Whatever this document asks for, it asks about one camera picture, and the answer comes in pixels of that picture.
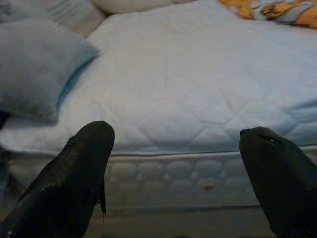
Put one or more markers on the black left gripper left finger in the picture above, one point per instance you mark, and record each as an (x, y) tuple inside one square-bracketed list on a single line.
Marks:
[(69, 178)]

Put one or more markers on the orange cartoon print quilt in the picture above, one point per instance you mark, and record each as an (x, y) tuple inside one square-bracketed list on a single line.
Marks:
[(284, 12)]

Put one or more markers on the printed headboard panel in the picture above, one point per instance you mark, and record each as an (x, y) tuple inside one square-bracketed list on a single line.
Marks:
[(64, 11)]

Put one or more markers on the white quilted mattress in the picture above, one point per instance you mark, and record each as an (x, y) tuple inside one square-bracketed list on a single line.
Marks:
[(185, 86)]

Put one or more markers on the cream quilted pillow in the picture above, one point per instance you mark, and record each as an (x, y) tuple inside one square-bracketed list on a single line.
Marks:
[(133, 5)]

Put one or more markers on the grey plush pillow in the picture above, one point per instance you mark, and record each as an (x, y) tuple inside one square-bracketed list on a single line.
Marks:
[(32, 69)]

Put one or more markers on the beige bed frame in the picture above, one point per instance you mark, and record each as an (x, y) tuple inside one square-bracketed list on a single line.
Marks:
[(86, 23)]

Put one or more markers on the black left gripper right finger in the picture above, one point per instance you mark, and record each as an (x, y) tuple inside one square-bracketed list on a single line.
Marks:
[(284, 186)]

